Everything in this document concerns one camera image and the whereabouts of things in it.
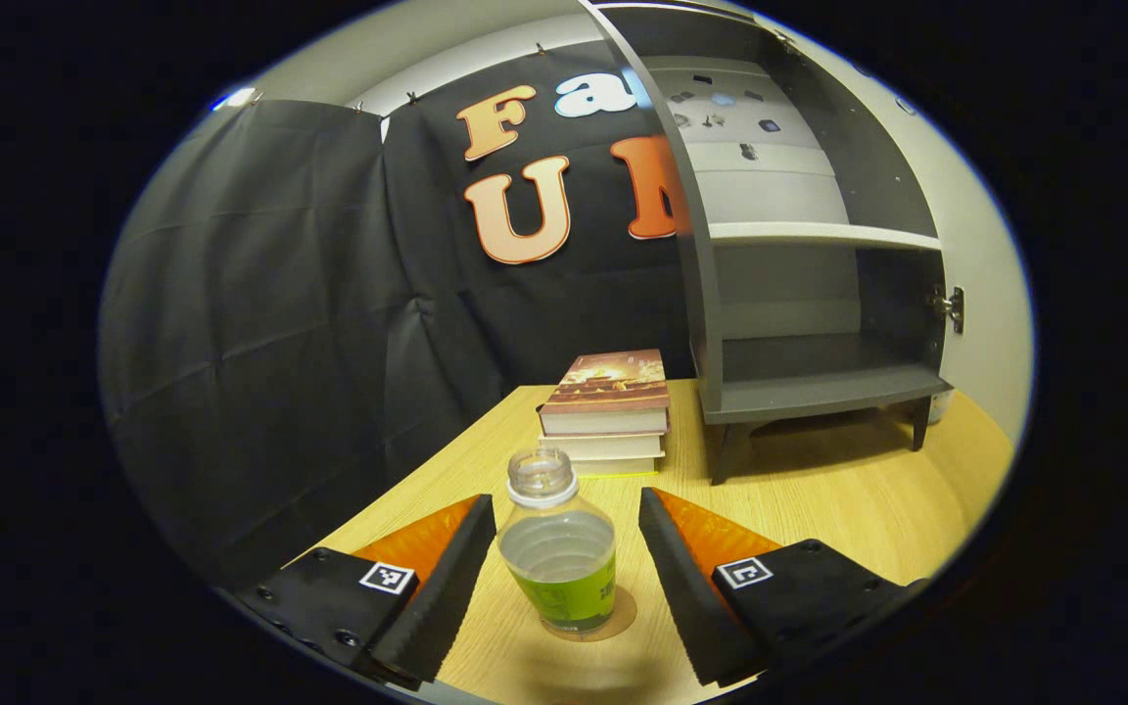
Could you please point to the ceiling light panel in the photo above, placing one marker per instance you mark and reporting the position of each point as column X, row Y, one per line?
column 234, row 98

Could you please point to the dark grey cabinet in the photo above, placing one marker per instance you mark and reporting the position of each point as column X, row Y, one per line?
column 819, row 392

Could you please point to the white cabinet shelf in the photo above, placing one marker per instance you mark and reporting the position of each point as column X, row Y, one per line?
column 819, row 235

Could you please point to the black backdrop cloth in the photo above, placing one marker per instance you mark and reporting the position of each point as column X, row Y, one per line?
column 260, row 294

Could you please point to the clear green label bottle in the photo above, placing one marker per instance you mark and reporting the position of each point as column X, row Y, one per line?
column 564, row 592

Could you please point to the round brown coaster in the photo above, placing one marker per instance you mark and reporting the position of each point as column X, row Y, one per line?
column 625, row 615

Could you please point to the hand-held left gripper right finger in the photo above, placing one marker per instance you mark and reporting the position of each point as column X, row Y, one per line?
column 686, row 587

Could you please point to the beige cabinet door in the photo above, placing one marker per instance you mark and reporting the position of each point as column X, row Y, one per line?
column 995, row 323

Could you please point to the picture cover book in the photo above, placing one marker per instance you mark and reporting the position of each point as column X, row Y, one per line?
column 613, row 382

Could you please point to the metal door hinge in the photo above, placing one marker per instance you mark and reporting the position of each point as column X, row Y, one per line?
column 948, row 305

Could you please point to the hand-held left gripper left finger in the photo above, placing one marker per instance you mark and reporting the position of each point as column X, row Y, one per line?
column 442, row 587

